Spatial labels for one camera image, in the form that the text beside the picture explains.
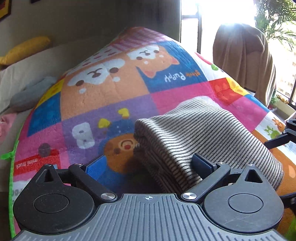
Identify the grey curtain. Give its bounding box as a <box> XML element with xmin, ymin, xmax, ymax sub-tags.
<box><xmin>157</xmin><ymin>0</ymin><xmax>182</xmax><ymax>44</ymax></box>

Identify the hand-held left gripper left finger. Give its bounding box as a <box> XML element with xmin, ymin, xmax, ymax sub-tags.
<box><xmin>34</xmin><ymin>155</ymin><xmax>118</xmax><ymax>205</ymax></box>

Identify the framed wall picture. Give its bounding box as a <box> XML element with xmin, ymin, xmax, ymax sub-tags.
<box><xmin>0</xmin><ymin>0</ymin><xmax>12</xmax><ymax>22</ymax></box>

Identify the small potted plant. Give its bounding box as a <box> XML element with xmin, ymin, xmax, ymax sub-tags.
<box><xmin>269</xmin><ymin>92</ymin><xmax>290</xmax><ymax>108</ymax></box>

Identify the pink cloth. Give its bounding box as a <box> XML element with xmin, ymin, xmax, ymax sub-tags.
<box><xmin>0</xmin><ymin>113</ymin><xmax>17</xmax><ymax>142</ymax></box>

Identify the colourful printed play mat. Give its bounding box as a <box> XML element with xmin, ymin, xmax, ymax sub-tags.
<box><xmin>8</xmin><ymin>26</ymin><xmax>296</xmax><ymax>241</ymax></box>

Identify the grey striped garment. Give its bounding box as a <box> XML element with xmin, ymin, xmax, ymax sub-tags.
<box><xmin>133</xmin><ymin>98</ymin><xmax>285</xmax><ymax>194</ymax></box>

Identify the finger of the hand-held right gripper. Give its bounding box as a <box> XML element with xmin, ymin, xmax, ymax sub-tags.
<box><xmin>264</xmin><ymin>118</ymin><xmax>296</xmax><ymax>150</ymax></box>
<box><xmin>279</xmin><ymin>194</ymin><xmax>296</xmax><ymax>209</ymax></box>

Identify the yellow pillow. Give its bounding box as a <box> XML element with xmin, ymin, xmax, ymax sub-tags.
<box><xmin>0</xmin><ymin>36</ymin><xmax>51</xmax><ymax>67</ymax></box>

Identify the dark window frame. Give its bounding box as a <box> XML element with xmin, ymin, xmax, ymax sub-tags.
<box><xmin>181</xmin><ymin>0</ymin><xmax>203</xmax><ymax>54</ymax></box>

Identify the grey cloth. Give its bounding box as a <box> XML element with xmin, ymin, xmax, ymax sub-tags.
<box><xmin>10</xmin><ymin>76</ymin><xmax>57</xmax><ymax>111</ymax></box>

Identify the beige sofa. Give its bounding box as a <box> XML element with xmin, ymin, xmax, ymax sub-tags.
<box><xmin>0</xmin><ymin>35</ymin><xmax>126</xmax><ymax>197</ymax></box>

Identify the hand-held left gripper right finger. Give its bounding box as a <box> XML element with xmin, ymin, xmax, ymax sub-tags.
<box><xmin>181</xmin><ymin>152</ymin><xmax>267</xmax><ymax>205</ymax></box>

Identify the green leafy plant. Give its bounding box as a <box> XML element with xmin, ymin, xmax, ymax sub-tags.
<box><xmin>254</xmin><ymin>0</ymin><xmax>296</xmax><ymax>48</ymax></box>

